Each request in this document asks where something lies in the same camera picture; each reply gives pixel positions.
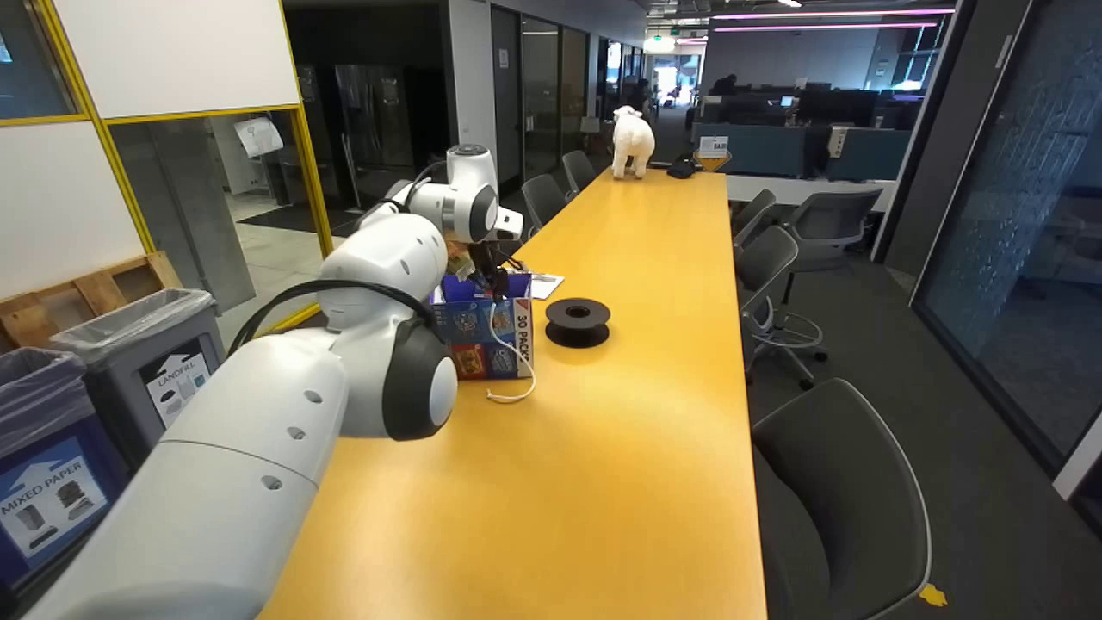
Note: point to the blue recycling bin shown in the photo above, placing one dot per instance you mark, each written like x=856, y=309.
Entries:
x=51, y=482

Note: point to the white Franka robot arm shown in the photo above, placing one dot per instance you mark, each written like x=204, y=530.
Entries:
x=288, y=459

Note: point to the small black object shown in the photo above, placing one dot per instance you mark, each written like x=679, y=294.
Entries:
x=681, y=171

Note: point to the grey recycling bin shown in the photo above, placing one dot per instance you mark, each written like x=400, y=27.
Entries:
x=137, y=366

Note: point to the white paper notice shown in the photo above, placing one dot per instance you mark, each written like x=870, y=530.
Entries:
x=259, y=134

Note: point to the white plush animal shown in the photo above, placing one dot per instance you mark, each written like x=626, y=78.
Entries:
x=632, y=138

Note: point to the dark round spool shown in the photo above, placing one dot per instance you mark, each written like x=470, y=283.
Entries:
x=576, y=324

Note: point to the white paper sheet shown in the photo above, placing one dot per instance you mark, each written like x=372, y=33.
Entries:
x=546, y=283

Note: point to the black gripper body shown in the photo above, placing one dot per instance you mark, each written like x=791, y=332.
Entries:
x=489, y=262

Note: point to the yellow floor marker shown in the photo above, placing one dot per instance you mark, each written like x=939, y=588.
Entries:
x=933, y=597

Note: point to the wooden pallet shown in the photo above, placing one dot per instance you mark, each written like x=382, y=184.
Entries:
x=79, y=297

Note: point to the black office chair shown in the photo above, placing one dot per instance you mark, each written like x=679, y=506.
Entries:
x=753, y=211
x=843, y=503
x=576, y=171
x=832, y=219
x=540, y=199

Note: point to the small white sign card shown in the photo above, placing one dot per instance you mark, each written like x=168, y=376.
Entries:
x=715, y=148

